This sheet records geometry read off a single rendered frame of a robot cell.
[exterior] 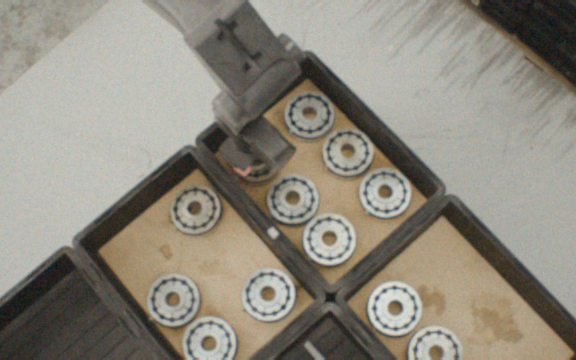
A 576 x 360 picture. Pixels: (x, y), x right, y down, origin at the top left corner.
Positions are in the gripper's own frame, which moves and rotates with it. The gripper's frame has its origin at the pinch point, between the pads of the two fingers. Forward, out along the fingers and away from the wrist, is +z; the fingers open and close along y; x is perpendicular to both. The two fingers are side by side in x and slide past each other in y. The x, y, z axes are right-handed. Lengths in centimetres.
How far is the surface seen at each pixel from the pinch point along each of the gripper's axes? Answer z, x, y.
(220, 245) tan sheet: 4.2, -6.4, -17.1
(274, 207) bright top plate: 1.3, -9.8, -4.8
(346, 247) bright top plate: 1.3, -25.5, -1.6
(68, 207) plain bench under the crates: 17.3, 28.7, -32.8
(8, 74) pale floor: 87, 116, -17
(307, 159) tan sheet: 4.0, -7.4, 7.5
